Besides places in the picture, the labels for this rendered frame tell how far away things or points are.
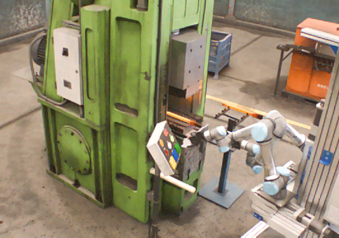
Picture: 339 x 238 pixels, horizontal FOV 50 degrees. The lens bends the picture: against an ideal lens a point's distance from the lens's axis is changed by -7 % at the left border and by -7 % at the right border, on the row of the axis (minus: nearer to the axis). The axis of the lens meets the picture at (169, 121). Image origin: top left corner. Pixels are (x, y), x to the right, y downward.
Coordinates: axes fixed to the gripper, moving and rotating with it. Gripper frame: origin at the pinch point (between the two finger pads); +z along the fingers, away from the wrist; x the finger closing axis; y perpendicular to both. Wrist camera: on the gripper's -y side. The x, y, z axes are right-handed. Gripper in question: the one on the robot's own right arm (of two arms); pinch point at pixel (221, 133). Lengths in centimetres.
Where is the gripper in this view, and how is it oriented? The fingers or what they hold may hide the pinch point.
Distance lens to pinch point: 326.6
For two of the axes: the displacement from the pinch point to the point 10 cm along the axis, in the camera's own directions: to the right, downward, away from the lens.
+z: -8.1, -3.2, 5.0
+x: 5.9, -3.6, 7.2
